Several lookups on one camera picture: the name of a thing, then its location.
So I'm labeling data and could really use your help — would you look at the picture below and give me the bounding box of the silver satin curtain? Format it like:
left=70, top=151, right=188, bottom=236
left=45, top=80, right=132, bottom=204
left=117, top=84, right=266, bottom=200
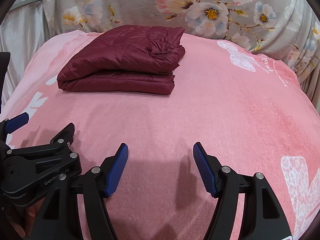
left=0, top=0, right=59, bottom=105

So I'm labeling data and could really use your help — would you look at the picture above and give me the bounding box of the person's left hand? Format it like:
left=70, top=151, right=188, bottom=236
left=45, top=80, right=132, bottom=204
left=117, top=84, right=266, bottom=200
left=11, top=199, right=44, bottom=238

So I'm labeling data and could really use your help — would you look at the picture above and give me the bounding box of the pink fleece blanket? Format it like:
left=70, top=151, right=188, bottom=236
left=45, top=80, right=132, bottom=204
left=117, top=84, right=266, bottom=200
left=0, top=29, right=320, bottom=240

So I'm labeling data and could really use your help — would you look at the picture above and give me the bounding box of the maroon puffer jacket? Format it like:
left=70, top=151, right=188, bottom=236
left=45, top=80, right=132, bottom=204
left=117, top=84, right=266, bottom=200
left=57, top=24, right=186, bottom=95

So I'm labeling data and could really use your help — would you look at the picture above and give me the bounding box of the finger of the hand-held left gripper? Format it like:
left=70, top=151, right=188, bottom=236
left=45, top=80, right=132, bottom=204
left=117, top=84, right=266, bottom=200
left=11, top=122, right=76, bottom=153
left=0, top=112, right=29, bottom=138

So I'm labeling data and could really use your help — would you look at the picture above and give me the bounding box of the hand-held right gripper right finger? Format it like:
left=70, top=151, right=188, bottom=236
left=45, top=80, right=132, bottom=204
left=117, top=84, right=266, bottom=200
left=192, top=141, right=293, bottom=240

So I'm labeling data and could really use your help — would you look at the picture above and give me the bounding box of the grey floral cloth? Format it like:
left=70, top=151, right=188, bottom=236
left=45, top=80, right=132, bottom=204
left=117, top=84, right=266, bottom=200
left=42, top=0, right=320, bottom=98

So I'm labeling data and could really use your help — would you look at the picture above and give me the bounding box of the grey metal bar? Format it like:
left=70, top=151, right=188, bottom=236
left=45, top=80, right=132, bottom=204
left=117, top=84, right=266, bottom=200
left=7, top=0, right=44, bottom=12

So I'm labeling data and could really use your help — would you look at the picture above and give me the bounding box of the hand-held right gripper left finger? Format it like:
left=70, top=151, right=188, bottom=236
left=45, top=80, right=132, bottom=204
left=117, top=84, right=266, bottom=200
left=27, top=142, right=129, bottom=240

